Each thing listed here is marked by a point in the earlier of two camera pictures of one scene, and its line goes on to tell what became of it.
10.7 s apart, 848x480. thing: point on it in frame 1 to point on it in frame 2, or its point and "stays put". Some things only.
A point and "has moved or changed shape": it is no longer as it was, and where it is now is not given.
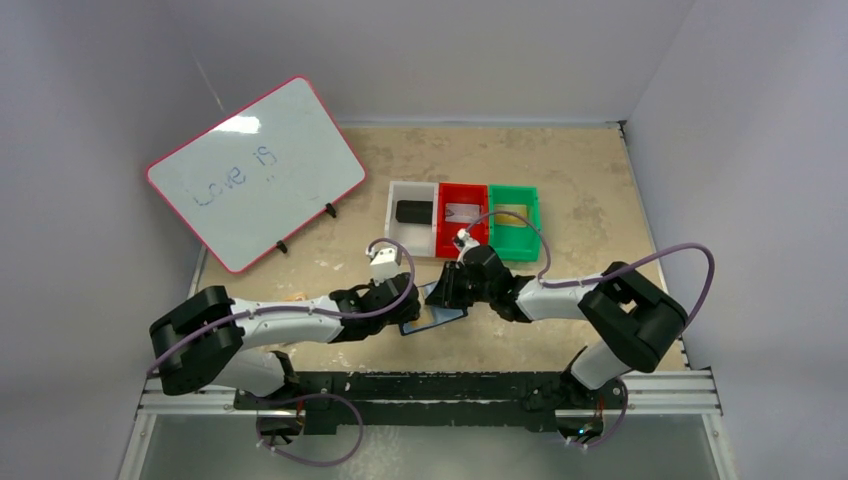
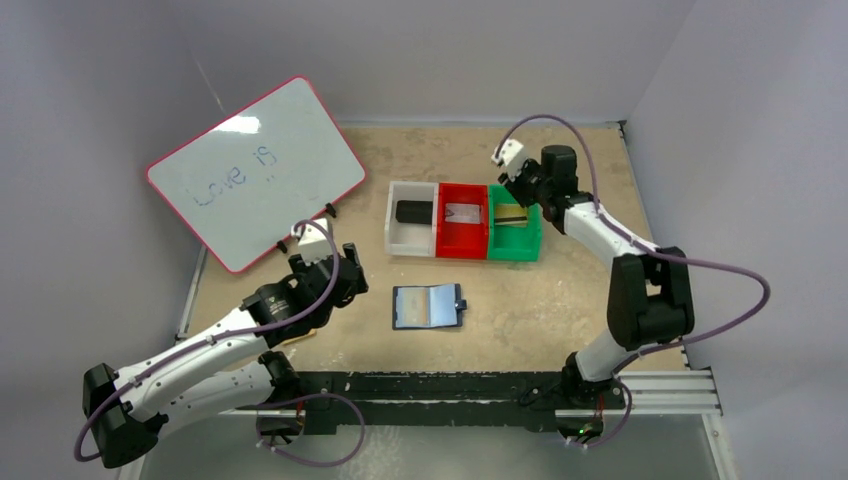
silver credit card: (459, 212) stays put
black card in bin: (410, 211) stays put
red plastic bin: (460, 194) stays put
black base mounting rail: (459, 399) stays put
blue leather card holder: (439, 314) has moved or changed shape
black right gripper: (452, 285) to (525, 183)
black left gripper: (408, 314) to (301, 270)
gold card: (425, 318) to (511, 215)
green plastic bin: (514, 238) stays put
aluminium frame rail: (641, 395) stays put
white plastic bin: (419, 239) stays put
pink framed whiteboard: (253, 180) stays put
